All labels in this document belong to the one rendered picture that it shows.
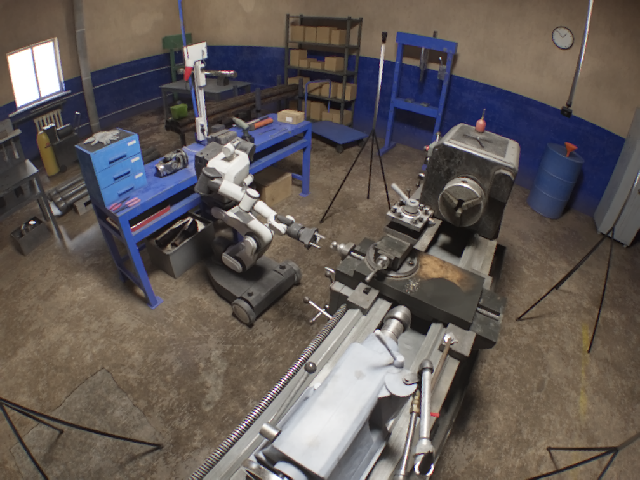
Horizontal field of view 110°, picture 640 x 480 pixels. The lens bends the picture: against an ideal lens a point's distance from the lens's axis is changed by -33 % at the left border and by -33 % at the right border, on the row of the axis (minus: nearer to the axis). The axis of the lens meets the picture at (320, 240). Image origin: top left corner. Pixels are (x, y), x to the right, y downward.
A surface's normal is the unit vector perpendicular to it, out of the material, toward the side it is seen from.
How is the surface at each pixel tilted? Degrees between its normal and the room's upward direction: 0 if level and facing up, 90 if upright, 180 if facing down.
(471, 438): 0
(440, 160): 90
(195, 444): 0
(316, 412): 0
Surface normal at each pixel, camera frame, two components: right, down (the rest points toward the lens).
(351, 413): 0.05, -0.79
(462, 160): -0.54, 0.50
